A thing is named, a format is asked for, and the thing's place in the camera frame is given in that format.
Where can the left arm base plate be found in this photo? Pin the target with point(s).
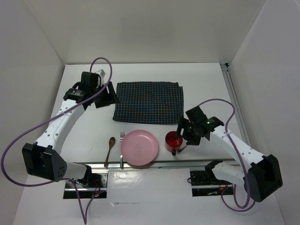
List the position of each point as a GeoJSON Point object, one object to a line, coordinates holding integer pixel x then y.
{"type": "Point", "coordinates": [95, 186]}

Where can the aluminium rail front edge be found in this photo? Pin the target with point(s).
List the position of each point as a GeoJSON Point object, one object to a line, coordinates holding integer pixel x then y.
{"type": "Point", "coordinates": [153, 165]}

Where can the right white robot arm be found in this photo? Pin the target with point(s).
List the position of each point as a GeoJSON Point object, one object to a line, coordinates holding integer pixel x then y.
{"type": "Point", "coordinates": [257, 173]}

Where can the red mug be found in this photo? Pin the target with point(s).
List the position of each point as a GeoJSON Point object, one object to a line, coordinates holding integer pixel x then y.
{"type": "Point", "coordinates": [173, 142]}

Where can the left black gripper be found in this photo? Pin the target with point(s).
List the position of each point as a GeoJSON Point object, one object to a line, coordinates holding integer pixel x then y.
{"type": "Point", "coordinates": [108, 100]}

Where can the brown wooden spoon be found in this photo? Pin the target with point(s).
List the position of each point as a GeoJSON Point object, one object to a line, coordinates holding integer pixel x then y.
{"type": "Point", "coordinates": [111, 144]}

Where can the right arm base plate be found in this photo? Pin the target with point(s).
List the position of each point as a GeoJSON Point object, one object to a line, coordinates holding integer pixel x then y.
{"type": "Point", "coordinates": [203, 185]}

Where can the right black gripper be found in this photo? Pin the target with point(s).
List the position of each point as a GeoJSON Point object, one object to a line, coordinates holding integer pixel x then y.
{"type": "Point", "coordinates": [194, 140]}

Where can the dark checked cloth napkin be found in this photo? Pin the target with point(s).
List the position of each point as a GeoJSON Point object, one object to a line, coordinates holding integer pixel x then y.
{"type": "Point", "coordinates": [158, 103]}

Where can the pink plastic plate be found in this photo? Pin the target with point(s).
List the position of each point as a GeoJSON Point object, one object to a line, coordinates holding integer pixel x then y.
{"type": "Point", "coordinates": [139, 147]}

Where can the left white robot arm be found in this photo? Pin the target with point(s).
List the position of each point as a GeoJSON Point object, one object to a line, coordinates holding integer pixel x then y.
{"type": "Point", "coordinates": [42, 158]}

